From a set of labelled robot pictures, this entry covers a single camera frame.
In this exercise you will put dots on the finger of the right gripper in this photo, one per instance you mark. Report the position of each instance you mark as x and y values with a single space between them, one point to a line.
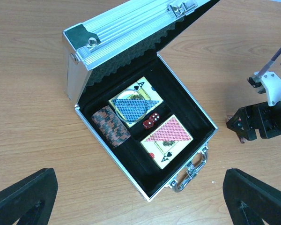
237 123

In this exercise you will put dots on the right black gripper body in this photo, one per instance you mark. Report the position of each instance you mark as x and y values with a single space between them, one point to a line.
264 118

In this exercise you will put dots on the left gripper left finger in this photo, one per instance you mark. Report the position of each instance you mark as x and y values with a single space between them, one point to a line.
29 201

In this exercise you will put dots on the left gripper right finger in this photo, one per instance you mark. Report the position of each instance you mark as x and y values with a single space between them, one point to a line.
249 200

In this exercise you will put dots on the red playing card deck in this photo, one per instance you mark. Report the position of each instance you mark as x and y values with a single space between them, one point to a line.
167 141

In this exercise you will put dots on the aluminium poker case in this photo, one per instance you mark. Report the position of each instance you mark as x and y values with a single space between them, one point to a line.
111 51

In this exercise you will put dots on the red dice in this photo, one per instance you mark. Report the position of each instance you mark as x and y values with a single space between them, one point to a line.
153 118

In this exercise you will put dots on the blue playing card deck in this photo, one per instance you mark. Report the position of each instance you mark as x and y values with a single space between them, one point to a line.
143 87

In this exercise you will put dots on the stack of poker chips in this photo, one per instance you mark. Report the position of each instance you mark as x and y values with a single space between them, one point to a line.
110 126

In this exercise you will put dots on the clear acrylic dealer button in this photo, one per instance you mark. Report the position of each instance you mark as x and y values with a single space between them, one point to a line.
130 106

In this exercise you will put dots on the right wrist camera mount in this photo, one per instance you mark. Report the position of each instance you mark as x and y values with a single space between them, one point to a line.
269 84

